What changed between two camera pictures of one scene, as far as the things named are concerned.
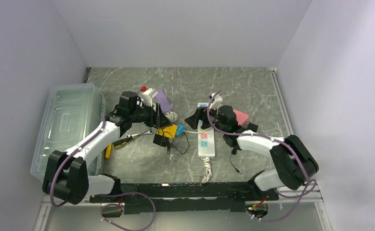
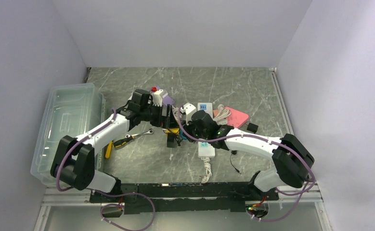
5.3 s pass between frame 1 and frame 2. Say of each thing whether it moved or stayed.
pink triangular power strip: stayed
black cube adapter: moved
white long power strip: stayed
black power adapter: stayed
